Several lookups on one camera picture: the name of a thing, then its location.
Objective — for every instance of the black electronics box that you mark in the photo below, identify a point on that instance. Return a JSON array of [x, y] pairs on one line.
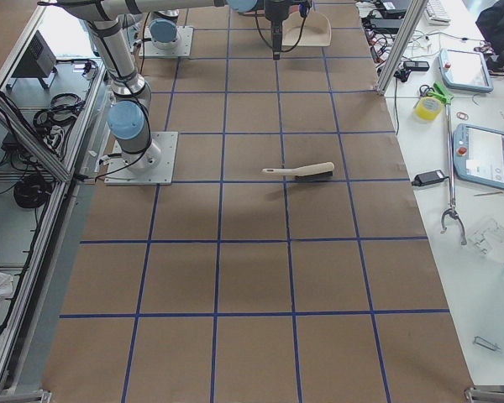
[[37, 62]]

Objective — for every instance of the yellow tape roll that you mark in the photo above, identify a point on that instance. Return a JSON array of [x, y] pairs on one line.
[[428, 108]]

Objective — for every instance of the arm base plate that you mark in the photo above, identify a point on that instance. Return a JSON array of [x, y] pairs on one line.
[[155, 167], [180, 46]]

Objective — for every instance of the aluminium frame post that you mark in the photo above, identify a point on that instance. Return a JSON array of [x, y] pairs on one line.
[[413, 15]]

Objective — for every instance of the upper teach pendant tablet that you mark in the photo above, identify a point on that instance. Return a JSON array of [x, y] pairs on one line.
[[464, 70]]

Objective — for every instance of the metal bracket clip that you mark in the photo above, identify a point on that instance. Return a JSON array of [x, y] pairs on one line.
[[484, 343]]

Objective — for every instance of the teach pendant tablet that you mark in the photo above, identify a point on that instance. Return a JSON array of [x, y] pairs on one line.
[[464, 70], [478, 155]]

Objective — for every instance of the black small power brick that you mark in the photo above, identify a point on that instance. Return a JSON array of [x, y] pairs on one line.
[[428, 178]]

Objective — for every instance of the beige plastic dustpan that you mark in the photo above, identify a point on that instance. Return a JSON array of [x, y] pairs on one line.
[[316, 31]]

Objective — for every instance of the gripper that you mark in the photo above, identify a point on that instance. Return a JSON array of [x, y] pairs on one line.
[[275, 12]]

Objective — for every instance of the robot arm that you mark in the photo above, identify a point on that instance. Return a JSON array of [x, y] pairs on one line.
[[162, 26], [129, 119]]

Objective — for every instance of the lower teach pendant tablet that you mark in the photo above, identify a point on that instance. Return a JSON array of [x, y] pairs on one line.
[[478, 155]]

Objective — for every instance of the green handled grabber tool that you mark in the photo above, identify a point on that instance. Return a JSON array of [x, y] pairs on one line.
[[443, 95]]

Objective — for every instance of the black scissors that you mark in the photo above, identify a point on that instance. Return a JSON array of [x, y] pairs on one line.
[[424, 90]]

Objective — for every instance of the clear plastic packaging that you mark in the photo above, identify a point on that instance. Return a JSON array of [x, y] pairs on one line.
[[485, 235]]

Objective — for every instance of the beige hand brush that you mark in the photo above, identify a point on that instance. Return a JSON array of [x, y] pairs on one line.
[[306, 173]]

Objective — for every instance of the brown paper table cover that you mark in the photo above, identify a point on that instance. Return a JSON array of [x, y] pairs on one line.
[[233, 286]]

